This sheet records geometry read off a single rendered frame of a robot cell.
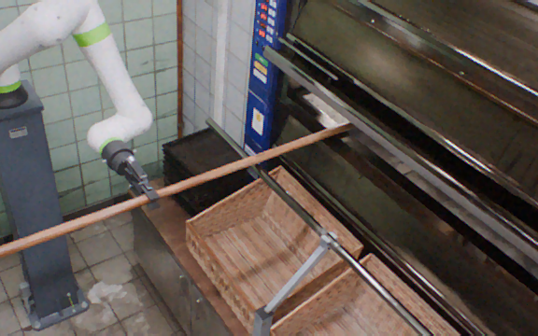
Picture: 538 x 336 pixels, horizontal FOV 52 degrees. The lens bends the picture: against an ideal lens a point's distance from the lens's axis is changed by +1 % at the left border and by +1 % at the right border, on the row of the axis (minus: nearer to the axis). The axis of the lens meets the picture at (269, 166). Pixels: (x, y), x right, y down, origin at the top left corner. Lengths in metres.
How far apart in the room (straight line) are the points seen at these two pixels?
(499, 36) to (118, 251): 2.32
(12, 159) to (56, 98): 0.67
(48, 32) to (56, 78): 1.15
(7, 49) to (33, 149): 0.58
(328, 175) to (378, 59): 0.57
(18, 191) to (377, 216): 1.39
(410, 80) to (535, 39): 0.41
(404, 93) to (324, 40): 0.39
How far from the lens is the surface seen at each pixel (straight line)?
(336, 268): 2.12
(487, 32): 1.58
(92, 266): 3.16
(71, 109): 2.94
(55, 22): 1.70
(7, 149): 2.25
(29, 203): 2.43
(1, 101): 2.18
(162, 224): 2.51
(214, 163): 2.41
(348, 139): 2.09
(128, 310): 2.95
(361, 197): 2.10
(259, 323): 1.77
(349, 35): 1.94
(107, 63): 1.88
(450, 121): 1.70
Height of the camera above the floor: 2.37
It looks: 39 degrees down
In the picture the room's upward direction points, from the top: 7 degrees clockwise
